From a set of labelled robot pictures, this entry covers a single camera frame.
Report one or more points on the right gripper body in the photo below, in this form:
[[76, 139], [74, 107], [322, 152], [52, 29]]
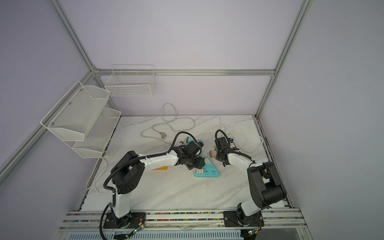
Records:
[[217, 156]]

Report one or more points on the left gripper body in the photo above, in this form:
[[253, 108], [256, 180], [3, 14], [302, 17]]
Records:
[[192, 158]]

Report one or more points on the teal triangular power strip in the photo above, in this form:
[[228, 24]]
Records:
[[210, 172]]

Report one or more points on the teal adapter black strip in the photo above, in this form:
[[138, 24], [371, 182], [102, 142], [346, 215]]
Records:
[[189, 139]]

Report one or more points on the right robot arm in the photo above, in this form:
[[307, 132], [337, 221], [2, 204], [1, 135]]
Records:
[[266, 185]]

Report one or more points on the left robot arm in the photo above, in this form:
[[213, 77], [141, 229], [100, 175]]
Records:
[[125, 176]]

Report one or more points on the orange power strip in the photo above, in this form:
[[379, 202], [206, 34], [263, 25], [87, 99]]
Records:
[[161, 169]]

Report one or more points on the white mesh lower shelf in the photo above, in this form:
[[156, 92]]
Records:
[[100, 134]]

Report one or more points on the white mesh shelf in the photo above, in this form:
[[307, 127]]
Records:
[[100, 134], [72, 118]]

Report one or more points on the white mesh upper shelf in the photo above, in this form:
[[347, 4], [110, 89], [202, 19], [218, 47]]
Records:
[[72, 118]]

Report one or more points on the aluminium front rail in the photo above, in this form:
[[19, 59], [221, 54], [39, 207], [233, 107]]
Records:
[[190, 220]]

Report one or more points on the white wire basket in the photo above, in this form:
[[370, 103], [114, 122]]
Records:
[[131, 81]]

